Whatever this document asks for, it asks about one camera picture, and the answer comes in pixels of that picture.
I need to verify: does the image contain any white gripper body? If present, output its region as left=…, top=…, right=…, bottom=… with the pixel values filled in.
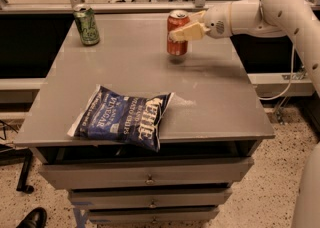
left=204, top=3, right=232, bottom=39

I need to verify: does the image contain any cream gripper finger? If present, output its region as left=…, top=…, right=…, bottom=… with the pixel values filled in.
left=169, top=22, right=210, bottom=42
left=189, top=10, right=206, bottom=23

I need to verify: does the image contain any red coke can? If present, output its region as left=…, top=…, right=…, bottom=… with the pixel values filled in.
left=167, top=10, right=190, bottom=56

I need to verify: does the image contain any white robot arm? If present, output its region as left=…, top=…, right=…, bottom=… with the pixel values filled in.
left=169, top=0, right=320, bottom=228

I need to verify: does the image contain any green soda can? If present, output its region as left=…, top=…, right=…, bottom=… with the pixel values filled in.
left=73, top=4, right=100, bottom=46

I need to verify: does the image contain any blue kettle chip bag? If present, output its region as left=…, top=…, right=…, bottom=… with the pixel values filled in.
left=68, top=85, right=173, bottom=152

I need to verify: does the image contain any grey drawer cabinet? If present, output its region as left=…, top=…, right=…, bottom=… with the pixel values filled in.
left=16, top=14, right=274, bottom=224

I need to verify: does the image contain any top grey drawer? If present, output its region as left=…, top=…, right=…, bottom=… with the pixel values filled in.
left=39, top=157, right=254, bottom=189

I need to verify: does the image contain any grey drawer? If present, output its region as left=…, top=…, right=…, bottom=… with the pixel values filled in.
left=88, top=206, right=219, bottom=224
left=39, top=157, right=254, bottom=189
left=69, top=187, right=232, bottom=209

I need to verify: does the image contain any middle grey drawer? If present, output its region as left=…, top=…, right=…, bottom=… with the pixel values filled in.
left=69, top=187, right=232, bottom=209

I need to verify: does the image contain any bottom grey drawer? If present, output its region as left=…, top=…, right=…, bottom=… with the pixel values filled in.
left=88, top=206, right=219, bottom=224

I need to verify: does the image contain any black chair leg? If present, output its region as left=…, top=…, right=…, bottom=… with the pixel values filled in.
left=0, top=147, right=34, bottom=194

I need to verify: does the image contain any black shoe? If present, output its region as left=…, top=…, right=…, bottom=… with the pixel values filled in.
left=16, top=207, right=47, bottom=228

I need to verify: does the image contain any white cable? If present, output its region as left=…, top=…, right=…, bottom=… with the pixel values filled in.
left=258, top=43, right=298, bottom=102

